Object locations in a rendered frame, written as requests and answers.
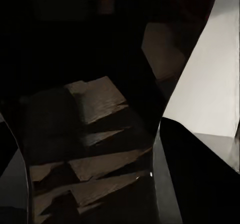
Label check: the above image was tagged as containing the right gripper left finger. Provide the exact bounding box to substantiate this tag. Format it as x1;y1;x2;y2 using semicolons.
0;121;19;177

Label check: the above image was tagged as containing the bottle of coffee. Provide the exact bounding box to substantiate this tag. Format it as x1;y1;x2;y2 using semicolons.
0;0;216;224

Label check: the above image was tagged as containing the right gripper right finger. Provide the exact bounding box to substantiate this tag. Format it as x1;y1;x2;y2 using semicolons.
159;116;240;224

